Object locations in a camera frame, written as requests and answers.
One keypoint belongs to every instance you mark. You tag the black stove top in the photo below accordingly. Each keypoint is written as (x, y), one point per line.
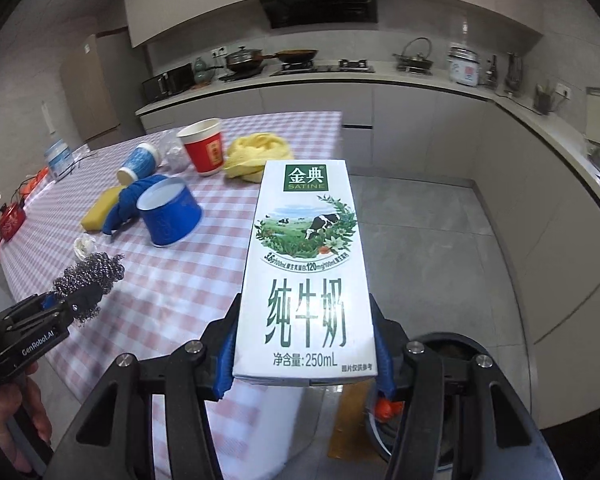
(330, 67)

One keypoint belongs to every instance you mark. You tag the steel kettle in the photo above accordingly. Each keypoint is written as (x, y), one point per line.
(414, 62)

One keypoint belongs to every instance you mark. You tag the person's left hand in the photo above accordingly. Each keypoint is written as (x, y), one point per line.
(35, 410)

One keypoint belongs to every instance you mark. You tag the white milk carton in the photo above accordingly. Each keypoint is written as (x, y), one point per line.
(305, 270)

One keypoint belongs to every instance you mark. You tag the white wall outlet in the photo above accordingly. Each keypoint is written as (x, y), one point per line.
(564, 91)
(219, 51)

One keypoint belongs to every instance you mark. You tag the dark glass bottle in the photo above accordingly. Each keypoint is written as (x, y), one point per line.
(490, 75)

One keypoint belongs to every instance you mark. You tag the yellow sponge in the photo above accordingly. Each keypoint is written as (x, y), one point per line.
(97, 212)

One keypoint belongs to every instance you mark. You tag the white kitchen island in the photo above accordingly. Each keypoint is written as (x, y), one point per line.
(280, 435)

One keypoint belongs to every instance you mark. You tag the steel wool scrubber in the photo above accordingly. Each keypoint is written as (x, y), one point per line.
(95, 270)

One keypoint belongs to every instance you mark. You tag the beige refrigerator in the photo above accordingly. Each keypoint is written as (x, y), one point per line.
(97, 90)

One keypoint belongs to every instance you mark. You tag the pink checked tablecloth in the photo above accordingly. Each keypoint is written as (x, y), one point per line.
(190, 280)

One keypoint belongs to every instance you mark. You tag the blue paper bowl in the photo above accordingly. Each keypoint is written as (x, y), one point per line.
(172, 220)

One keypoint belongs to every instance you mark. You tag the black microwave oven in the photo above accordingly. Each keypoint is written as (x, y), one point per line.
(167, 82)

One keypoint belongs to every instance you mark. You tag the red kettle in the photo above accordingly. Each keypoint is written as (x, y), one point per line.
(11, 220)

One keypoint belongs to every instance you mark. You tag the clear plastic bag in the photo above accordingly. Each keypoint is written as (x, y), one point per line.
(172, 152)

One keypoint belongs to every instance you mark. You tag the white cutting board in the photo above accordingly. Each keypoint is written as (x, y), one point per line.
(597, 115)

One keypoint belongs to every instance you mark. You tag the dark utensil holder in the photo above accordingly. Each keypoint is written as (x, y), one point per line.
(545, 100)

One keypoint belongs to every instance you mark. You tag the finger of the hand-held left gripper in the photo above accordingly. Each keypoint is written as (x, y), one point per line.
(49, 302)
(82, 302)

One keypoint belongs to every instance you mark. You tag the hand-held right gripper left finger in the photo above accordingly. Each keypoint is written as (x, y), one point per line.
(225, 360)

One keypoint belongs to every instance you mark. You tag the black wok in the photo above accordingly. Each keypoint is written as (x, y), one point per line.
(295, 55)

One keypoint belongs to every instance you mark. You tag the yellow cloth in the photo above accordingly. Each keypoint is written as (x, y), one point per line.
(260, 155)

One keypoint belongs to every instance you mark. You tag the black range hood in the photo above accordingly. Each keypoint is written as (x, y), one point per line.
(315, 0)

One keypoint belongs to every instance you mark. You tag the lidded cooking pot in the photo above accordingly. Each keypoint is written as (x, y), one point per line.
(245, 58)

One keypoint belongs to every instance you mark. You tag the beige lower cabinets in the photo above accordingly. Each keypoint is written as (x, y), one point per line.
(520, 200)

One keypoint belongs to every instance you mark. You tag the white crumpled paper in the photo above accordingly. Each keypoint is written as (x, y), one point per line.
(84, 247)

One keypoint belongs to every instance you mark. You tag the red paper cup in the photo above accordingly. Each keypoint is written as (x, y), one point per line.
(207, 152)

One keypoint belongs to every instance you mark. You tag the white rice cooker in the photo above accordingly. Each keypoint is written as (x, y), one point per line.
(464, 67)

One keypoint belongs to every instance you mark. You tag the brown cardboard mat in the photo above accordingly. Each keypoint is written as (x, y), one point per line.
(352, 425)

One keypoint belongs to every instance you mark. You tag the blue patterned paper cup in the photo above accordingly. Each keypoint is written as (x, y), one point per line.
(142, 160)

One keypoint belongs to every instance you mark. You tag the black round trash bin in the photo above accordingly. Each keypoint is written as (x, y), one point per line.
(450, 345)

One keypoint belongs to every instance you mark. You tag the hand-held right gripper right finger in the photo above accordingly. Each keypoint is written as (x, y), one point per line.
(384, 360)

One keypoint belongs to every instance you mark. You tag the blue cloth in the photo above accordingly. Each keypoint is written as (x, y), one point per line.
(125, 205)

